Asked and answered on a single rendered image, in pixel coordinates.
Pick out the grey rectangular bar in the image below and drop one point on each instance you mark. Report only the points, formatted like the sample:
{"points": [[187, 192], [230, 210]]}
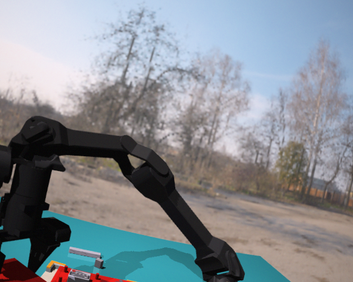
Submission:
{"points": [[84, 252]]}

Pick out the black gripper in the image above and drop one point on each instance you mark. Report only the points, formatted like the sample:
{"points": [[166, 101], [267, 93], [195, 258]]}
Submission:
{"points": [[23, 220]]}

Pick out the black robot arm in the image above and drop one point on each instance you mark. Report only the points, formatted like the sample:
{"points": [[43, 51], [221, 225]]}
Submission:
{"points": [[36, 149]]}

